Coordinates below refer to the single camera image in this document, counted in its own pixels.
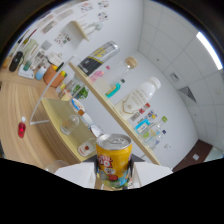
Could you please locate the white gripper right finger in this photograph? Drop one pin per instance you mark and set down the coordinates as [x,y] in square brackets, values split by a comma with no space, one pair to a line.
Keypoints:
[150,171]

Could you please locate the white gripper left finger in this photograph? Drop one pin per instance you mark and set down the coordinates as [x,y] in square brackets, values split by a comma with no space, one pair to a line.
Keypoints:
[80,173]

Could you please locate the yellow drink can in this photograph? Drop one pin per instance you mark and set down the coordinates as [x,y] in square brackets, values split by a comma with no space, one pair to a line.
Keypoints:
[113,160]

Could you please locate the clear bottle orange cap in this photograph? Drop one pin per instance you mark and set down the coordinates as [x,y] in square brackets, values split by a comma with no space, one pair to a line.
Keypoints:
[69,125]

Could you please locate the small red liquid bottle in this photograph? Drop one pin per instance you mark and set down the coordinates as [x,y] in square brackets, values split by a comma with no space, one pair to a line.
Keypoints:
[21,129]

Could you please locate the teal cup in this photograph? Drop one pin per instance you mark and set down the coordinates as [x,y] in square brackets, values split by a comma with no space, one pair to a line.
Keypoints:
[27,65]

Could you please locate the clear bottle blue cap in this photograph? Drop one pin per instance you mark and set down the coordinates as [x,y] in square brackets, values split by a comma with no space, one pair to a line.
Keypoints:
[157,140]

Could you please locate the brown door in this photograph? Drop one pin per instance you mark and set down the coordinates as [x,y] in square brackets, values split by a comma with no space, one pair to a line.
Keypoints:
[193,156]

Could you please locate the blue bottle yellow cap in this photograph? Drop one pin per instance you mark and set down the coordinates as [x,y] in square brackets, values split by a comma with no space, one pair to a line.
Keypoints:
[144,125]

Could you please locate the two-tier wooden shelf rack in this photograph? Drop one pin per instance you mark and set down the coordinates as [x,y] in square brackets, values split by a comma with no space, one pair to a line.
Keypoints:
[55,110]

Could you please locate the blue rimmed bowl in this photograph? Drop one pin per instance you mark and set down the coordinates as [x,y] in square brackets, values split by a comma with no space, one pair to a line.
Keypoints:
[77,105]

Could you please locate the large white bottle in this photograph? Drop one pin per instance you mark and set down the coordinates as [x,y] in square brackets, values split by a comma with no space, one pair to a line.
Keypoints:
[136,98]

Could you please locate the green potted plant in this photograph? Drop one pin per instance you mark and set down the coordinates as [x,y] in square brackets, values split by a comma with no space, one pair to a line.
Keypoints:
[81,92]

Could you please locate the ceiling air vent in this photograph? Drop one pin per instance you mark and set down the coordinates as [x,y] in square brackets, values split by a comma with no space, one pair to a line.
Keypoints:
[187,94]

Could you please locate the small teal bottle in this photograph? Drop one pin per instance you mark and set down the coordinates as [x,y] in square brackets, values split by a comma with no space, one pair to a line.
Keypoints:
[114,89]

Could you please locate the small pink bottle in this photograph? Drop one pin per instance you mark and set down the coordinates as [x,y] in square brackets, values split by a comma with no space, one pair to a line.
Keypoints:
[96,76]

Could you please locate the orange storage basket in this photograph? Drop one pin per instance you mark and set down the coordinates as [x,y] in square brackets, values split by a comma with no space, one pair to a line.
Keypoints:
[53,76]

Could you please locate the glass jar cork lid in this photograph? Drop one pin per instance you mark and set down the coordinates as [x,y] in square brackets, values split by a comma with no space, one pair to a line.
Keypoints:
[120,70]

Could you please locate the light blue small bottle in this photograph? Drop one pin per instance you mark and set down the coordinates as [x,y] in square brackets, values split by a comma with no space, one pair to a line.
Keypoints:
[40,74]

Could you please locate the large black yellow can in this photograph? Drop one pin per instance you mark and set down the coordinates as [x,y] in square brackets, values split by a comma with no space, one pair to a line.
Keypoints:
[98,58]

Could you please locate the white electric cooker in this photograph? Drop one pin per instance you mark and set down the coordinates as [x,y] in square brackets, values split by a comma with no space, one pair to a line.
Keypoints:
[55,59]

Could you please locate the black kettle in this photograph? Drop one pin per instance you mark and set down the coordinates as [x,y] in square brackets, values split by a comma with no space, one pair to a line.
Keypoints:
[15,61]

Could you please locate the clear glass pitcher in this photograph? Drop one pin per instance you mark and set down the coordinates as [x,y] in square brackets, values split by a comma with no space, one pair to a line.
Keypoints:
[30,50]

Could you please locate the ceiling light panel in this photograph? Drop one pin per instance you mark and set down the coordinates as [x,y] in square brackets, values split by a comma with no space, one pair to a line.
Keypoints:
[209,50]

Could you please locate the white figurine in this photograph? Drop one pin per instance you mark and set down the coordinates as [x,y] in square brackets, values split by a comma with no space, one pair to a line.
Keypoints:
[92,28]

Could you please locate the white wall switch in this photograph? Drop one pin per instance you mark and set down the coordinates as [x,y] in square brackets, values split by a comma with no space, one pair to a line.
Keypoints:
[167,146]

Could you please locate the red wall poster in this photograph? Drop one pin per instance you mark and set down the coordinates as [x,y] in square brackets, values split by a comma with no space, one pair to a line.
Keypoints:
[140,112]

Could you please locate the wooden wall shelf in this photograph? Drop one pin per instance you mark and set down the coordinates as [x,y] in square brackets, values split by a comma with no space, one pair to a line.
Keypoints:
[76,30]

